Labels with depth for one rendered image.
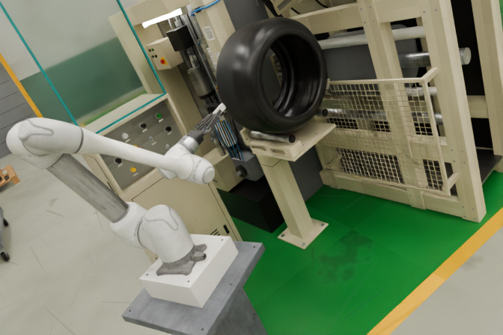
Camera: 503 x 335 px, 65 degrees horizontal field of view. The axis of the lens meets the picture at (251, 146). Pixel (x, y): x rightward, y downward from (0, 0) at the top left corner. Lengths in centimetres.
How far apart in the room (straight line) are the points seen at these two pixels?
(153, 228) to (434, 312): 140
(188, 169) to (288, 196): 113
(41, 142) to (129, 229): 56
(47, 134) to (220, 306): 91
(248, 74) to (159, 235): 83
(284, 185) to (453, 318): 116
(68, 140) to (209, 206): 141
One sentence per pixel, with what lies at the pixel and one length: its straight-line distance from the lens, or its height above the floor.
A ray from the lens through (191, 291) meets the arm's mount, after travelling 168.
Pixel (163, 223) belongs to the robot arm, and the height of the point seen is 99.
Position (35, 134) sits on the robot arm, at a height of 154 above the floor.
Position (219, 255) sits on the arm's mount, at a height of 74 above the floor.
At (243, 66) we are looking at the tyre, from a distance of 189.
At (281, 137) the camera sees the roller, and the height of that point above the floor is 91.
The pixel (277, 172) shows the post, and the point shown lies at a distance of 252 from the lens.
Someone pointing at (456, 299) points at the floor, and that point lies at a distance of 229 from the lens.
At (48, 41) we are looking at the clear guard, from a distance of 230.
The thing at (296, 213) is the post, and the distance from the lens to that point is 271.
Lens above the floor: 176
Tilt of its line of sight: 23 degrees down
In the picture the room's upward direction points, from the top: 24 degrees counter-clockwise
